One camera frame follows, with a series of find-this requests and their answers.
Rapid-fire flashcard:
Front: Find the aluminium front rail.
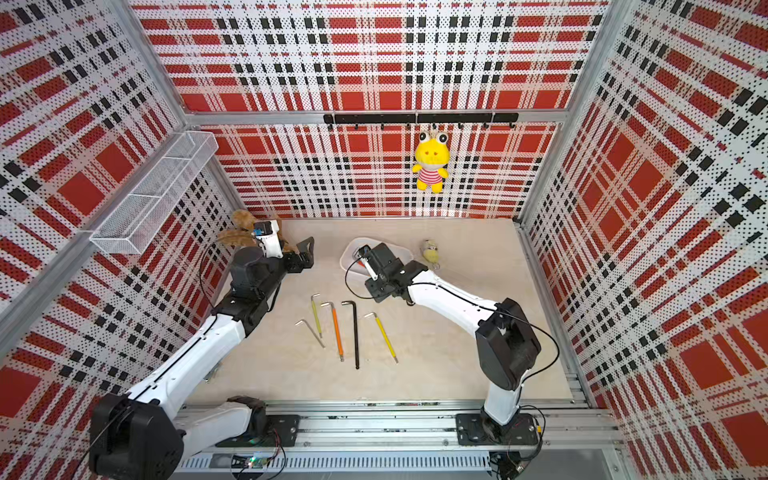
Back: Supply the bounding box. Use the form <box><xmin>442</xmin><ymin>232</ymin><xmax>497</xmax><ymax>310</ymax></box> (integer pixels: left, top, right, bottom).
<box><xmin>174</xmin><ymin>401</ymin><xmax>635</xmax><ymax>479</ymax></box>

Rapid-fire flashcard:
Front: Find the brown teddy bear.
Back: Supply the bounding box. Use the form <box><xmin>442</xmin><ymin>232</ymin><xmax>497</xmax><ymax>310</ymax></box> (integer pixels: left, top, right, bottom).
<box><xmin>217</xmin><ymin>209</ymin><xmax>295</xmax><ymax>253</ymax></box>

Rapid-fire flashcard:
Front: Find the yellow handled hex key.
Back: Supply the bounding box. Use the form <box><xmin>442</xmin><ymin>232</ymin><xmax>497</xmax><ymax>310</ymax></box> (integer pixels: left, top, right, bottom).
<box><xmin>363</xmin><ymin>312</ymin><xmax>399</xmax><ymax>364</ymax></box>

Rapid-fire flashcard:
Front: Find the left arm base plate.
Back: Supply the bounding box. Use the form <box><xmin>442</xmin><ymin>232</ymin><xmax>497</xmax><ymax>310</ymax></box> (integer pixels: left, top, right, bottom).
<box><xmin>215</xmin><ymin>415</ymin><xmax>301</xmax><ymax>448</ymax></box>

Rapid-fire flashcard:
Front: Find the white plastic storage box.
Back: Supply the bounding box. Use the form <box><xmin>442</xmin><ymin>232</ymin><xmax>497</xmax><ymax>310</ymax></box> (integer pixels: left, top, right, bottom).
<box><xmin>339</xmin><ymin>237</ymin><xmax>414</xmax><ymax>281</ymax></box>

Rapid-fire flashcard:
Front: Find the silver hex key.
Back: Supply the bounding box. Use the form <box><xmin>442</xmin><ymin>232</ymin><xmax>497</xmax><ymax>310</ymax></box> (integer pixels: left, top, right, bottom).
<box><xmin>295</xmin><ymin>319</ymin><xmax>326</xmax><ymax>349</ymax></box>

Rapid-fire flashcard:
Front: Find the black hook rail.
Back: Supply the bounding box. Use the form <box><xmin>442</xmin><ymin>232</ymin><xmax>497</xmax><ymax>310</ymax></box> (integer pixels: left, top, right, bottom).
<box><xmin>323</xmin><ymin>112</ymin><xmax>520</xmax><ymax>126</ymax></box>

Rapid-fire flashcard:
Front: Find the long black hex key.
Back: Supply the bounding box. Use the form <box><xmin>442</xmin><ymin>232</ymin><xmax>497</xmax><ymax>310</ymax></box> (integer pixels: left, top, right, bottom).
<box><xmin>341</xmin><ymin>300</ymin><xmax>360</xmax><ymax>370</ymax></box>

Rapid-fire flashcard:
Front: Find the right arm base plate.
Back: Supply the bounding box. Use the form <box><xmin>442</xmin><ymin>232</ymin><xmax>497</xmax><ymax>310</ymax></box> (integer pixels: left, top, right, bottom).
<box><xmin>455</xmin><ymin>411</ymin><xmax>539</xmax><ymax>447</ymax></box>

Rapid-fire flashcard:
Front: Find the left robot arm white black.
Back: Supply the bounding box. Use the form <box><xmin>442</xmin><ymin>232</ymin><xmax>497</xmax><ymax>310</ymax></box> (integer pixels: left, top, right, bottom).
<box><xmin>85</xmin><ymin>238</ymin><xmax>315</xmax><ymax>479</ymax></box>

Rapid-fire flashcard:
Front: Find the white wire mesh shelf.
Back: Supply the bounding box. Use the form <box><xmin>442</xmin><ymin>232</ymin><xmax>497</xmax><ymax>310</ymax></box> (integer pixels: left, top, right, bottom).
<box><xmin>90</xmin><ymin>130</ymin><xmax>218</xmax><ymax>255</ymax></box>

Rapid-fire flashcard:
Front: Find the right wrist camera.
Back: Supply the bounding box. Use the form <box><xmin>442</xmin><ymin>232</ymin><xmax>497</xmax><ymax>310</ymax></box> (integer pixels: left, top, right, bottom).
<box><xmin>358</xmin><ymin>257</ymin><xmax>378</xmax><ymax>281</ymax></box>

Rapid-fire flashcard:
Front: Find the small yellow keychain plush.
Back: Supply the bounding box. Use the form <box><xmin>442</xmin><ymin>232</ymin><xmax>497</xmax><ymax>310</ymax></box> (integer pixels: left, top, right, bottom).
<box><xmin>420</xmin><ymin>240</ymin><xmax>440</xmax><ymax>270</ymax></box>

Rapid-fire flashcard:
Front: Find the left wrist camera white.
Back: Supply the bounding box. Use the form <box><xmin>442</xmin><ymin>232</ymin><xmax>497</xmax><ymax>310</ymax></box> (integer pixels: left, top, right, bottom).
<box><xmin>252</xmin><ymin>220</ymin><xmax>283</xmax><ymax>258</ymax></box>

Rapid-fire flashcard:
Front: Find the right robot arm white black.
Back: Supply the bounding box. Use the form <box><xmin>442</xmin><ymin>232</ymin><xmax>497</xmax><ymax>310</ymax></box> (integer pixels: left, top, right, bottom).
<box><xmin>352</xmin><ymin>243</ymin><xmax>561</xmax><ymax>442</ymax></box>

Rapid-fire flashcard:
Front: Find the green handled hex key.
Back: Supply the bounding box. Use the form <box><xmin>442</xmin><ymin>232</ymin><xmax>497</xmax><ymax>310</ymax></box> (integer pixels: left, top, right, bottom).
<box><xmin>310</xmin><ymin>293</ymin><xmax>323</xmax><ymax>339</ymax></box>

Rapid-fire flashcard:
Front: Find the yellow frog plush toy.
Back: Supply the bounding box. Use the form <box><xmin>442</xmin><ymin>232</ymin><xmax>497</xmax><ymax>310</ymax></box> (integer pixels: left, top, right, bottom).
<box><xmin>412</xmin><ymin>132</ymin><xmax>450</xmax><ymax>194</ymax></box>

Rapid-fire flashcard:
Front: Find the orange handled hex key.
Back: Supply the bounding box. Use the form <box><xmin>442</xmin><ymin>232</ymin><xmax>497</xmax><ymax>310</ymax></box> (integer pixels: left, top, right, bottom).
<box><xmin>320</xmin><ymin>302</ymin><xmax>345</xmax><ymax>363</ymax></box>

